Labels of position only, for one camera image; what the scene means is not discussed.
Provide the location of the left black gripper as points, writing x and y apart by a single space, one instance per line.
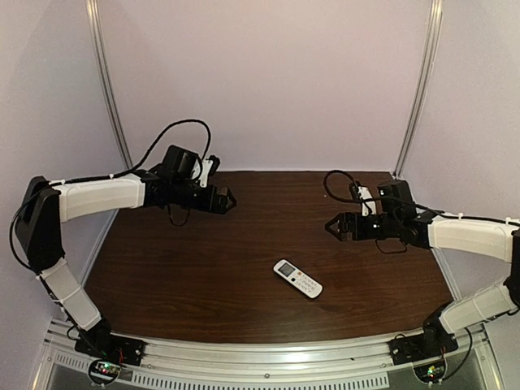
221 199

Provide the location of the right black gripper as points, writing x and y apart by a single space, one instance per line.
346 226

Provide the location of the white remote control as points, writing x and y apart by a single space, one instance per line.
298 279

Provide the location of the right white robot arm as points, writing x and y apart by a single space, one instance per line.
495 238

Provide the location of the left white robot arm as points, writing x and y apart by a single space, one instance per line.
37 226

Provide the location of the right circuit board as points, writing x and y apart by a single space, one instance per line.
430 372

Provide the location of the circuit board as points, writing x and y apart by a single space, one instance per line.
102 372
430 372

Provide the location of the left circuit board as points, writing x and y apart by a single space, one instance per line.
102 372

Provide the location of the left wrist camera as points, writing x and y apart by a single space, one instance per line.
204 169

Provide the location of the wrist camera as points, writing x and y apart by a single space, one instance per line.
363 194
204 169

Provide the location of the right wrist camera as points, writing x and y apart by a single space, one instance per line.
363 194

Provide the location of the front aluminium rail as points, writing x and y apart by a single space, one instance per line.
362 363

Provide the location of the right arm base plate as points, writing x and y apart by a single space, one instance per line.
422 347

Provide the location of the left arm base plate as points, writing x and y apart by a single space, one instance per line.
116 349

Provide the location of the right aluminium frame post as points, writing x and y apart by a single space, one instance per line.
432 39

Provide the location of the aluminium frame post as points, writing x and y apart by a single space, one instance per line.
432 39
95 26

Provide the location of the left aluminium frame post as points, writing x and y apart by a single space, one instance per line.
95 26

